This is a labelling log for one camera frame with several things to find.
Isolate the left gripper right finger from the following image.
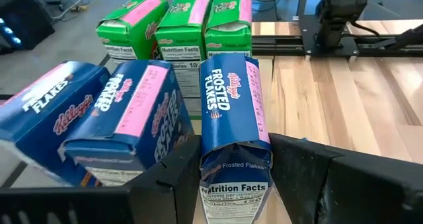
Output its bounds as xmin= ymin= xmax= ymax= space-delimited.
xmin=269 ymin=133 xmax=423 ymax=224

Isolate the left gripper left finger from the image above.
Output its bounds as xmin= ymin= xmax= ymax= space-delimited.
xmin=128 ymin=135 xmax=203 ymax=224

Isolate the Frosted Flakes cereal box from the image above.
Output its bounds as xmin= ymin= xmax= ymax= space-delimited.
xmin=0 ymin=61 xmax=112 ymax=188
xmin=58 ymin=59 xmax=195 ymax=188
xmin=199 ymin=54 xmax=275 ymax=224

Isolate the Apple Jacks cereal box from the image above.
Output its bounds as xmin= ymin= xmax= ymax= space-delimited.
xmin=95 ymin=0 xmax=170 ymax=65
xmin=204 ymin=0 xmax=254 ymax=59
xmin=154 ymin=0 xmax=212 ymax=119

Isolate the black computer tower with lights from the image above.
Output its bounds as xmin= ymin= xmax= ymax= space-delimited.
xmin=0 ymin=0 xmax=56 ymax=55

